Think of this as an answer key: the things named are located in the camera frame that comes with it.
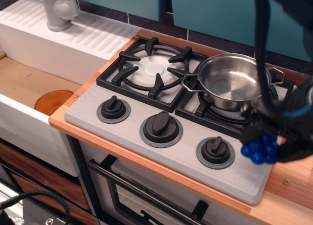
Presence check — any blue toy blueberry cluster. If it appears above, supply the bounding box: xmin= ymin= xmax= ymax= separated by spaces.
xmin=241 ymin=134 xmax=281 ymax=165

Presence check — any black middle stove knob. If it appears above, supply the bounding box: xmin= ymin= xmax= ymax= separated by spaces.
xmin=139 ymin=111 xmax=183 ymax=148

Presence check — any black stove knob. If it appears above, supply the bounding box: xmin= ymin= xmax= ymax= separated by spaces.
xmin=139 ymin=111 xmax=183 ymax=148
xmin=96 ymin=95 xmax=131 ymax=124
xmin=196 ymin=136 xmax=235 ymax=170

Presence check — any stainless steel pot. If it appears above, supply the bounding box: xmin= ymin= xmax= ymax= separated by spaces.
xmin=181 ymin=53 xmax=286 ymax=112

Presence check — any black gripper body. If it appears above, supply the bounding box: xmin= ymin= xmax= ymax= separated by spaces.
xmin=254 ymin=80 xmax=313 ymax=139

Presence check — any teal left wall cabinet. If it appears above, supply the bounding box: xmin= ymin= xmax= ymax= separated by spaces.
xmin=82 ymin=0 xmax=167 ymax=21

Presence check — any orange plastic bowl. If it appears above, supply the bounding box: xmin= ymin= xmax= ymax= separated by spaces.
xmin=34 ymin=90 xmax=74 ymax=116

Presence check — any black left burner grate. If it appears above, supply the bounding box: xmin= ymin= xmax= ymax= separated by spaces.
xmin=96 ymin=37 xmax=207 ymax=113

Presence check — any grey toy faucet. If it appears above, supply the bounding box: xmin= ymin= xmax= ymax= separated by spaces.
xmin=43 ymin=0 xmax=79 ymax=32

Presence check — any wooden drawer front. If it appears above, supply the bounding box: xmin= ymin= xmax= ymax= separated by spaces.
xmin=0 ymin=139 xmax=97 ymax=225

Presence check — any black braided cable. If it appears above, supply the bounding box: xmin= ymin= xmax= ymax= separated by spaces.
xmin=0 ymin=190 xmax=71 ymax=225

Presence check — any black right stove knob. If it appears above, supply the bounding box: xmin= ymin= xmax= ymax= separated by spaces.
xmin=196 ymin=136 xmax=235 ymax=170

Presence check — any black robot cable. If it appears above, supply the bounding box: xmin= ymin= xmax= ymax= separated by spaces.
xmin=253 ymin=0 xmax=277 ymax=113

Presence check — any black right burner grate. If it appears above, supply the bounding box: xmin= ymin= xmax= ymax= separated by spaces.
xmin=175 ymin=57 xmax=295 ymax=144

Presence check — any black oven door handle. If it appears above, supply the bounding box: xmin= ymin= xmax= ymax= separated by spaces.
xmin=88 ymin=159 xmax=199 ymax=225

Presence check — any grey toy stove top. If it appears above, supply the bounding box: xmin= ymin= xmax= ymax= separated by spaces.
xmin=64 ymin=37 xmax=272 ymax=204

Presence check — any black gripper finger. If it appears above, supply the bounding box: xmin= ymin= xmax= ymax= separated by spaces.
xmin=240 ymin=107 xmax=265 ymax=144
xmin=277 ymin=135 xmax=313 ymax=162

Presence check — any black burner grate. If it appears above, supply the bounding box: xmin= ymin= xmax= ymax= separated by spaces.
xmin=175 ymin=57 xmax=295 ymax=144
xmin=96 ymin=37 xmax=207 ymax=113

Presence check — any black left stove knob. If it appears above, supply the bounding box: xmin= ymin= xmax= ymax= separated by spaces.
xmin=96 ymin=95 xmax=131 ymax=124

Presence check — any toy oven door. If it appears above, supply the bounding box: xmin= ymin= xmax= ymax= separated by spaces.
xmin=88 ymin=154 xmax=221 ymax=225

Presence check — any white toy sink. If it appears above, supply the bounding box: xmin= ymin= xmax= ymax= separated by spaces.
xmin=0 ymin=0 xmax=139 ymax=177

